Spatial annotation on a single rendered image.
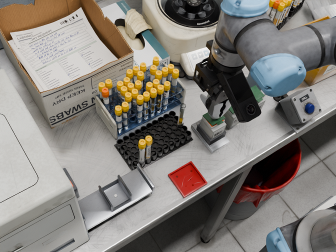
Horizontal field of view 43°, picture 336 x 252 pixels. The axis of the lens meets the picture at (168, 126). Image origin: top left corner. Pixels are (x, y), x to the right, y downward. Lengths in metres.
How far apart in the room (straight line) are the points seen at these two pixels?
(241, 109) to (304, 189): 1.29
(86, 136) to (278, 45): 0.56
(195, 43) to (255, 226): 1.05
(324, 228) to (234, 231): 1.27
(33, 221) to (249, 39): 0.45
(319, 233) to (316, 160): 1.52
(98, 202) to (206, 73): 0.36
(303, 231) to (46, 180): 0.41
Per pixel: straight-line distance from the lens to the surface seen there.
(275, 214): 2.00
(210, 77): 0.87
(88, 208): 0.93
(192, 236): 1.88
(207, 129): 1.01
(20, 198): 0.68
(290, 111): 1.11
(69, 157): 1.03
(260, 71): 0.67
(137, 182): 0.95
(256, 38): 0.69
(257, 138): 1.09
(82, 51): 1.13
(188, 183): 1.00
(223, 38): 0.76
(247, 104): 0.85
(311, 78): 1.22
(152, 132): 1.03
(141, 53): 1.11
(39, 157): 0.70
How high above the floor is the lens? 1.79
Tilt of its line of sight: 59 degrees down
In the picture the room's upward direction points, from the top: 8 degrees clockwise
